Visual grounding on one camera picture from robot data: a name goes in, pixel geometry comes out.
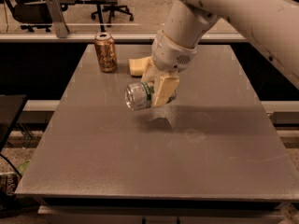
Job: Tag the gold brown soda can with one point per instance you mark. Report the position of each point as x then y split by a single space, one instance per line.
105 51

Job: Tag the left metal glass bracket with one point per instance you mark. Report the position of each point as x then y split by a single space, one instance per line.
57 17

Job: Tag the silver green 7up can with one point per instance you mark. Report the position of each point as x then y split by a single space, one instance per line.
139 95

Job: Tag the black office chair left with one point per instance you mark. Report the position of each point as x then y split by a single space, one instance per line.
31 14

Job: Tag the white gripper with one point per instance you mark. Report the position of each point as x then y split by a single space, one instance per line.
170 56

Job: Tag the snack bag on floor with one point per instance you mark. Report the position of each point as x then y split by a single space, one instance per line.
9 181

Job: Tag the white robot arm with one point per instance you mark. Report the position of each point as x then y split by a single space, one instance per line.
271 26

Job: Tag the black office chair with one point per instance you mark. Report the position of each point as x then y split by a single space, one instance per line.
31 14
111 9

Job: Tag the yellow sponge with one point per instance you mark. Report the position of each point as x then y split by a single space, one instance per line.
138 67

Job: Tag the black office chair centre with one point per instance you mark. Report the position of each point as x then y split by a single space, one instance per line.
111 9

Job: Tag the black desk in background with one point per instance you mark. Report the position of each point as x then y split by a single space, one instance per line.
93 0

